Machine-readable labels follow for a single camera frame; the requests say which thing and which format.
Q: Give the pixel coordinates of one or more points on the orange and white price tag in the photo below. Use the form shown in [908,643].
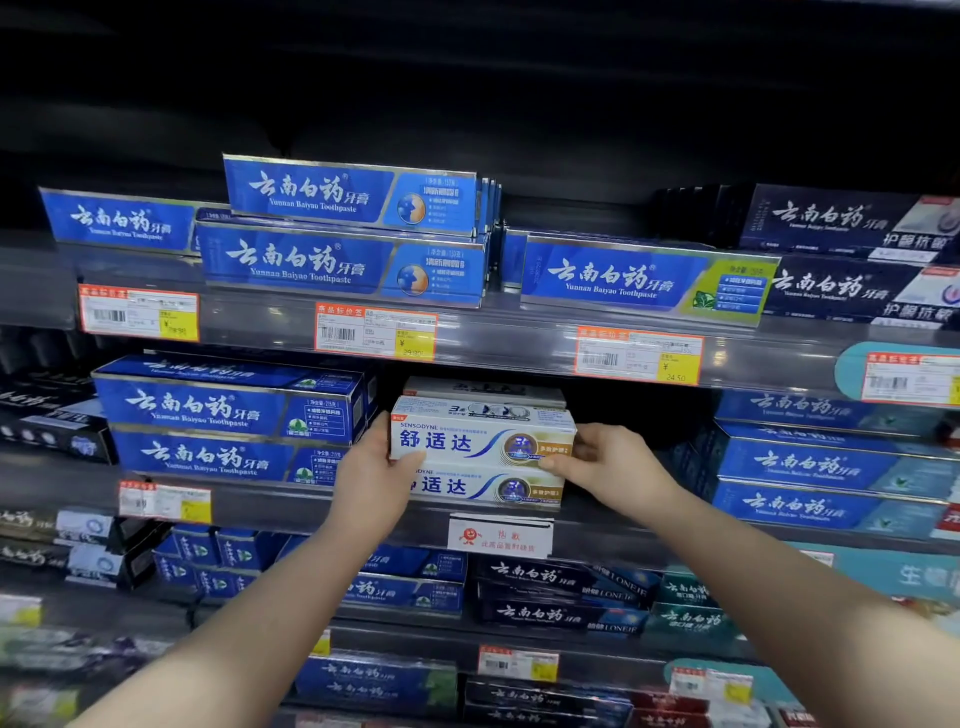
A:
[517,664]
[139,313]
[637,357]
[911,380]
[375,332]
[711,685]
[165,502]

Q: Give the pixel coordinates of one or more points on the person's left thumb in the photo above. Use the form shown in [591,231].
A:
[405,465]

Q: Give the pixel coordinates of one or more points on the blue toothpaste box teal end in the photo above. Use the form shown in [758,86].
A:
[817,506]
[825,411]
[825,461]

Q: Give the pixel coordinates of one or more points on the blue toothpaste box white end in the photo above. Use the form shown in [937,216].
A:
[217,457]
[217,401]

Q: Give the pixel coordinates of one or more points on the person's left hand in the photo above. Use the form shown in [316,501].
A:
[366,491]

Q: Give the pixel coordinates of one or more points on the row of black toothpaste boxes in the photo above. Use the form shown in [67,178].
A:
[52,427]

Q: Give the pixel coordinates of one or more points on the stack of small blue boxes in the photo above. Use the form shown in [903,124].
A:
[217,559]

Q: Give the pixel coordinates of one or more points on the clear shelf rail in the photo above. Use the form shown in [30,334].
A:
[495,337]
[300,506]

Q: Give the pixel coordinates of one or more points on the person's right thumb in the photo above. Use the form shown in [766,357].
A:
[559,462]

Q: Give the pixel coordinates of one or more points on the person's right hand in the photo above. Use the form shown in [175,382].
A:
[619,472]

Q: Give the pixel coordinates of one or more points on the white toothpaste box grey print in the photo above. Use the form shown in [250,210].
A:
[480,390]

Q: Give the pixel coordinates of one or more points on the blue toothpaste box green end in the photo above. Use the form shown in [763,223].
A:
[630,281]
[382,684]

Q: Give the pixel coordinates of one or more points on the row of pale toothpaste boxes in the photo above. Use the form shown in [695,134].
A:
[52,652]

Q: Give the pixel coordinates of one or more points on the person's left forearm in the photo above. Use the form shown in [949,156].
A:
[247,622]

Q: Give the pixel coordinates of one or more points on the person's right forearm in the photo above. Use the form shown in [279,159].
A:
[795,622]

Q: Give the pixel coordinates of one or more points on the white notice label red print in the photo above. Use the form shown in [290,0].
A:
[500,535]

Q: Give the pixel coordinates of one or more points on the black and white toothpaste boxes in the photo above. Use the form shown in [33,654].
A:
[75,544]

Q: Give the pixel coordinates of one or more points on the white toothpaste box gold end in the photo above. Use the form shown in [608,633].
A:
[480,487]
[480,439]

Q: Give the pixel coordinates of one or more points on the dark navy toothpaste box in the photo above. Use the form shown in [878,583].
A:
[555,577]
[555,615]
[847,289]
[547,701]
[840,217]

